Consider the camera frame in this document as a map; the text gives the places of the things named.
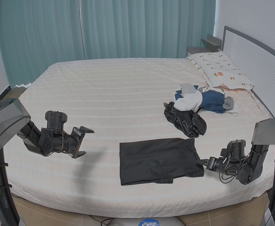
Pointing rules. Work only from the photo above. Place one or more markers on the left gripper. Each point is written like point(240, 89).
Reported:
point(71, 143)

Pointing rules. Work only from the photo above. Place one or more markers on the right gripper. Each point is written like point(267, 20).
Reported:
point(214, 164)

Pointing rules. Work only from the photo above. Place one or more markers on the black T-shirt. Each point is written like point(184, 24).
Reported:
point(156, 159)

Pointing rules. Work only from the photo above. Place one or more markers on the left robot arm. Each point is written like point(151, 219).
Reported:
point(0, 126)

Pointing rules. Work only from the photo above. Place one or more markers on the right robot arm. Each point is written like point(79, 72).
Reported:
point(255, 159)

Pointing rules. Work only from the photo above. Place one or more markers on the pile of clothes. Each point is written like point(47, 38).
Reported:
point(212, 101)

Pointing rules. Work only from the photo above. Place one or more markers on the black satin garment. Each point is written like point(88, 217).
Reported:
point(187, 123)

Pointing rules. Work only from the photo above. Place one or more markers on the white printed pillow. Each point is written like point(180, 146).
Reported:
point(222, 69)

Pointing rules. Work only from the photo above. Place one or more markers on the grey bedside table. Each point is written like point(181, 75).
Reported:
point(198, 49)

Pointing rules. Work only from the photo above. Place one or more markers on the blue-green curtain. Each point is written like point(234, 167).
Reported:
point(40, 32)
point(146, 20)

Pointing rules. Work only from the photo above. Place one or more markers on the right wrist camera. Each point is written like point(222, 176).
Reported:
point(224, 152)

